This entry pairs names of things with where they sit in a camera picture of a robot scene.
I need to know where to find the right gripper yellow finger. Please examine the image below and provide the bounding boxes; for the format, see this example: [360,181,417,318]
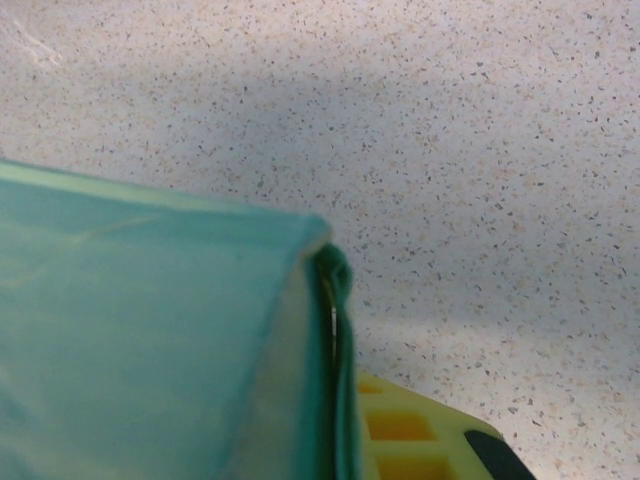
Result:
[355,368,537,480]

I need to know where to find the green paper box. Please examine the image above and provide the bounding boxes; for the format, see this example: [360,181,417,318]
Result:
[0,158,362,480]

